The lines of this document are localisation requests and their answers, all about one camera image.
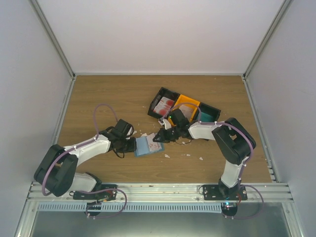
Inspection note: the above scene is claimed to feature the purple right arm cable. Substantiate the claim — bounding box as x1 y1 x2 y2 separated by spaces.
160 102 265 220

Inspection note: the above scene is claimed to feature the red white card stack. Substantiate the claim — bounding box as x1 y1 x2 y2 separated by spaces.
153 97 174 116

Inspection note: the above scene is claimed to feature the aluminium mounting rail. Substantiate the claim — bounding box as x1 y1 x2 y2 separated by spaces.
27 183 293 203

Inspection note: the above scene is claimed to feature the black storage bin with cards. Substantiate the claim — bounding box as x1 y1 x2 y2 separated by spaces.
148 87 180 119

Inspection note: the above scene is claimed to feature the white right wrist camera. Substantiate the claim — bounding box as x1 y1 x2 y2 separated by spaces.
158 118 172 130

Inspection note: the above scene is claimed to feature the yellow storage bin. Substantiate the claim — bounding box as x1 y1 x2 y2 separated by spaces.
174 94 200 122

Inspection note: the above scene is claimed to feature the teal card holder stack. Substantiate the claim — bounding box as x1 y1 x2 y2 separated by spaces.
197 112 215 122

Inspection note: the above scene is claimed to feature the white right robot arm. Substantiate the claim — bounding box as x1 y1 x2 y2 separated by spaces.
153 109 256 200

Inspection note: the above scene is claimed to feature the pink white VIP card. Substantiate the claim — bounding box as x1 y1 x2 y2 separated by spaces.
147 133 162 152

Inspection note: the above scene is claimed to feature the pink white card stack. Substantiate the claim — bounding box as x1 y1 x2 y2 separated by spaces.
179 104 195 120

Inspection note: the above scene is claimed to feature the teal leather card holder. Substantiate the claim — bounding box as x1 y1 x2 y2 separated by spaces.
134 135 164 157

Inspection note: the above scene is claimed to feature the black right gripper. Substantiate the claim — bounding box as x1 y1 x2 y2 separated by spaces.
153 125 181 143

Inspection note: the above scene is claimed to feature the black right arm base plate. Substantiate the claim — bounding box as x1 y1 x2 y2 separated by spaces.
201 184 248 217

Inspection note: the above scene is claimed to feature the black storage bin with holders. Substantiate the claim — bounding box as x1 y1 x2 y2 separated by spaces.
195 102 222 141

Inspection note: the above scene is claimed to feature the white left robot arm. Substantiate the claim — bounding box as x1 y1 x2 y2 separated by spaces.
34 119 136 199

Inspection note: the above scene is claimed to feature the grey slotted cable duct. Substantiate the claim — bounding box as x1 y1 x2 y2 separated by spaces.
38 202 222 214

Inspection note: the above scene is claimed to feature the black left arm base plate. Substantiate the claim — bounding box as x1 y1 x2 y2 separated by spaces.
70 184 118 217

